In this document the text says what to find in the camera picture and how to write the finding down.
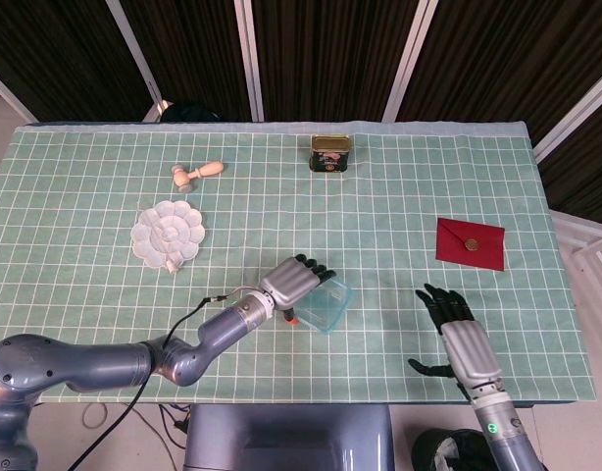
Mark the blue-grey robot torso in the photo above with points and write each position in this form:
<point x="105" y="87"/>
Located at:
<point x="286" y="441"/>

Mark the white partition frame post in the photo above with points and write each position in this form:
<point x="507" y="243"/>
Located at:
<point x="575" y="115"/>
<point x="134" y="54"/>
<point x="12" y="95"/>
<point x="409" y="59"/>
<point x="249" y="59"/>

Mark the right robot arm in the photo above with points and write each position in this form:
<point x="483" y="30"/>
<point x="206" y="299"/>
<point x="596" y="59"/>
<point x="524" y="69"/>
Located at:
<point x="507" y="432"/>

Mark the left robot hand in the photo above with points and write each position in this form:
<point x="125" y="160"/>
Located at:
<point x="286" y="282"/>

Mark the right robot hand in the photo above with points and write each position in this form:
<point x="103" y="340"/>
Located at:
<point x="470" y="350"/>

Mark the white flower paint palette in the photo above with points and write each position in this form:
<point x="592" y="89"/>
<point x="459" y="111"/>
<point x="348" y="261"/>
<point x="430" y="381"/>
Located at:
<point x="166" y="233"/>

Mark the clear blue plastic tray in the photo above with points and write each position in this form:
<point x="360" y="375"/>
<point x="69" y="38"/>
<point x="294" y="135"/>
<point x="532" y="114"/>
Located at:
<point x="325" y="301"/>

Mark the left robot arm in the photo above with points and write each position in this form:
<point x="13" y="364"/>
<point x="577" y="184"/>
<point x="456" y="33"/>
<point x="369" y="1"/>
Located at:
<point x="85" y="363"/>

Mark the white metal rack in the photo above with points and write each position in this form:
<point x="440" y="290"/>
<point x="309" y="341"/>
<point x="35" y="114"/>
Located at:
<point x="585" y="240"/>

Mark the black gold luncheon meat can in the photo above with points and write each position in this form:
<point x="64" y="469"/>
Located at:
<point x="330" y="152"/>

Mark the red envelope with gold seal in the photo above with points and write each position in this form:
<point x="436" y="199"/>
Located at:
<point x="458" y="255"/>

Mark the clear plastic food container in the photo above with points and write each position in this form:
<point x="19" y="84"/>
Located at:
<point x="320" y="328"/>

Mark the black fabric bundle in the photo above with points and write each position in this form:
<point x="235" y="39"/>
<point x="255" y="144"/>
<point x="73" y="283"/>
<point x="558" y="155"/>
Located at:
<point x="190" y="112"/>

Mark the black waste bin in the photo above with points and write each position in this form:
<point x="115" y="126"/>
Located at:
<point x="428" y="451"/>

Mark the small wooden mallet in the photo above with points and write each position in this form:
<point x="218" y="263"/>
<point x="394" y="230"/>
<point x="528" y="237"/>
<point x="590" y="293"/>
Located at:
<point x="205" y="170"/>

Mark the green checkered tablecloth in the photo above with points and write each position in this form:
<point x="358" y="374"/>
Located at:
<point x="379" y="196"/>

